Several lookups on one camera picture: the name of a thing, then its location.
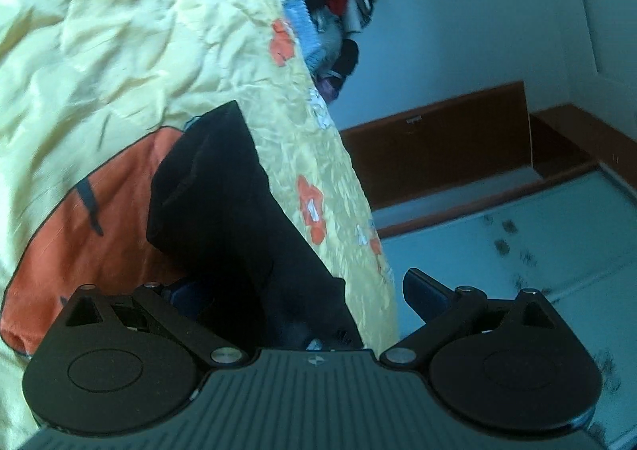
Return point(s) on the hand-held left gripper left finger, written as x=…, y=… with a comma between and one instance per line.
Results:
x=186, y=298

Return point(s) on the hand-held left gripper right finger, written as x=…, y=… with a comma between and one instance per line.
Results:
x=423, y=293

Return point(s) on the black pants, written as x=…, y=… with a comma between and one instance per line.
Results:
x=224, y=211

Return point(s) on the white wardrobe with flower stickers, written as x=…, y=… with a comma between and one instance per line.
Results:
x=497, y=251

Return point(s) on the brown wooden door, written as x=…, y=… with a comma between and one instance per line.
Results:
x=448, y=151

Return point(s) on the yellow floral bedspread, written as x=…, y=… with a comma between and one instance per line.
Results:
x=124, y=57

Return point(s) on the white folded clothes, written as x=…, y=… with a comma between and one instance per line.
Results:
x=361, y=7

